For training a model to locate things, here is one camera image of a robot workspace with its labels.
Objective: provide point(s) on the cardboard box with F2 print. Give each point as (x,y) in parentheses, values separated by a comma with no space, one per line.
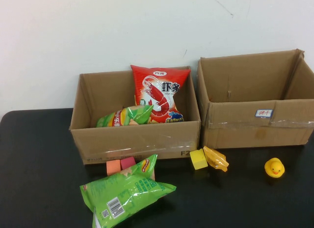
(135,139)

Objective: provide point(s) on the yellow rubber duck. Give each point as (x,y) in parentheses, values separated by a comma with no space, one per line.
(274,167)

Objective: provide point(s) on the red shrimp snack bag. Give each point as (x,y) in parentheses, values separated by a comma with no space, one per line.
(157,90)

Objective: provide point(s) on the yellow foam cube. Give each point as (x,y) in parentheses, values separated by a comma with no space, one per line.
(198,160)

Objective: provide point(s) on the cardboard box with white label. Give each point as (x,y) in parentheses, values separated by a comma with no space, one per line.
(245,132)

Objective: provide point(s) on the small green chips bag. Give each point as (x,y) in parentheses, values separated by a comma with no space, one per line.
(138,115)

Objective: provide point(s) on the orange snack packet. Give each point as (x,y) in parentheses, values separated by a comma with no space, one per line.
(216,160)

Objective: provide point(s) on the large green chips bag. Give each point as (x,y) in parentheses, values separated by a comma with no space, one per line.
(122,193)

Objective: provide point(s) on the pink foam cube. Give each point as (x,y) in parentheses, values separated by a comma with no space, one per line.
(127,162)

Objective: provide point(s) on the orange foam cube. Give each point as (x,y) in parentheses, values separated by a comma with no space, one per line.
(112,167)

